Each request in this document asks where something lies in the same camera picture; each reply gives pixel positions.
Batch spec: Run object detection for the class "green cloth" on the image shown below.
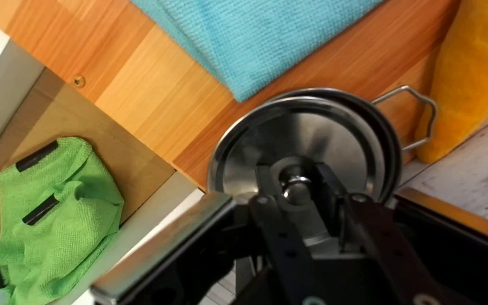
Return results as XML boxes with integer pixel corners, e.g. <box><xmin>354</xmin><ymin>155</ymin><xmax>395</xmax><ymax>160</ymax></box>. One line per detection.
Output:
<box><xmin>0</xmin><ymin>136</ymin><xmax>125</xmax><ymax>305</ymax></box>

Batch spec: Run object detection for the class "light blue cloth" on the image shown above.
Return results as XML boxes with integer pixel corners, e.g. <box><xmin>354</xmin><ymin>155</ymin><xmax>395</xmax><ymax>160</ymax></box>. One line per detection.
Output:
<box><xmin>130</xmin><ymin>0</ymin><xmax>386</xmax><ymax>104</ymax></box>

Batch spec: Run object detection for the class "silver round lid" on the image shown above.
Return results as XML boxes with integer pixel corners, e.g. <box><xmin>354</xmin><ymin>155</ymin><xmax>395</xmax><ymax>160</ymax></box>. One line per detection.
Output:
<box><xmin>208</xmin><ymin>94</ymin><xmax>390</xmax><ymax>209</ymax></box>

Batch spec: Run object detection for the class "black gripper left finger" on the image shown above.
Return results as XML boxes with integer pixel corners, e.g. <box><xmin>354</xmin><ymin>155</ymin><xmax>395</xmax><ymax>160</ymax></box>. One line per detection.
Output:
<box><xmin>237</xmin><ymin>163</ymin><xmax>327</xmax><ymax>305</ymax></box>

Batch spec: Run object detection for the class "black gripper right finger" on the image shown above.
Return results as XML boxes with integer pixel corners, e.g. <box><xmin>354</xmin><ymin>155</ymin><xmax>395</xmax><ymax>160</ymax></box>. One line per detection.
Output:
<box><xmin>313</xmin><ymin>163</ymin><xmax>471</xmax><ymax>305</ymax></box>

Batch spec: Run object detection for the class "orange plush carrot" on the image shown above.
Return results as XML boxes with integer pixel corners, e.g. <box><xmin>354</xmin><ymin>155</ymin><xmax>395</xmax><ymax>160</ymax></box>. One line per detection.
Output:
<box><xmin>415</xmin><ymin>0</ymin><xmax>488</xmax><ymax>166</ymax></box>

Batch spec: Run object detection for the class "silver pot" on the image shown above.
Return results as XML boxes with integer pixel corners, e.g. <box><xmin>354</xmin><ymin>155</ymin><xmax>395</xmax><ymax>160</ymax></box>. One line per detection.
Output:
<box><xmin>271</xmin><ymin>83</ymin><xmax>439</xmax><ymax>207</ymax></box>

